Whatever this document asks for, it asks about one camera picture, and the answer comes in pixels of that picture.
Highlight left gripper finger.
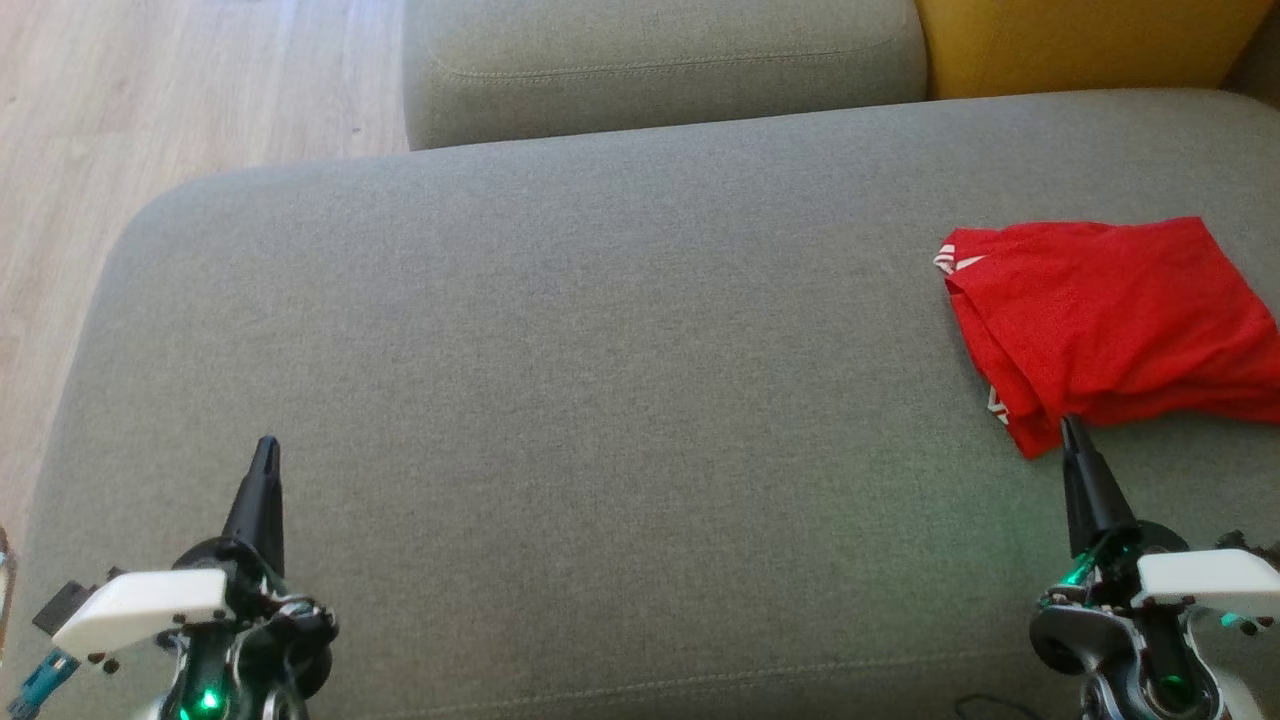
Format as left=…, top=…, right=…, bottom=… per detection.
left=220, top=435, right=288, bottom=579

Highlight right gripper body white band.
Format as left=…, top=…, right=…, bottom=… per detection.
left=1062, top=518, right=1280, bottom=613

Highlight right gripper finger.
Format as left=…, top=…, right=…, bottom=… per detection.
left=1060, top=414, right=1141, bottom=561

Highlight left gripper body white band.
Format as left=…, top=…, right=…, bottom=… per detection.
left=52, top=538, right=289, bottom=663

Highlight red Bulls jersey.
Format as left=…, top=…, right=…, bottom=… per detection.
left=933, top=216, right=1280, bottom=461

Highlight large grey sofa seat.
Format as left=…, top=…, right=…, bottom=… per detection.
left=0, top=88, right=1280, bottom=720

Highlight yellow cushion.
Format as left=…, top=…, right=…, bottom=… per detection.
left=915, top=0, right=1276, bottom=99

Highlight small grey sofa cushion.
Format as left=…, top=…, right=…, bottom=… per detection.
left=402, top=0, right=929, bottom=151

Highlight left cable with teal connector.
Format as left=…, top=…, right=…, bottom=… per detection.
left=5, top=648, right=81, bottom=719

